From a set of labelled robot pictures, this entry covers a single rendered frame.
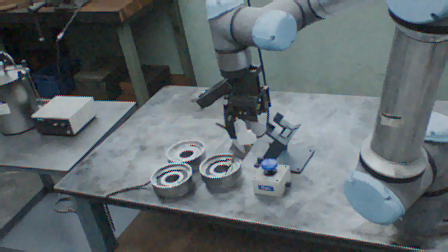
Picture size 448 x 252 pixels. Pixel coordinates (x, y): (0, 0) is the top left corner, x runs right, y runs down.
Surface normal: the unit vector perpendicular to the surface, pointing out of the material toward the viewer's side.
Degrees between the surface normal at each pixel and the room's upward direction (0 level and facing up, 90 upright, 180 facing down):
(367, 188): 97
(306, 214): 0
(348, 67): 90
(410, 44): 91
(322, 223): 0
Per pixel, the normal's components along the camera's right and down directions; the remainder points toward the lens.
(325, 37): -0.42, 0.51
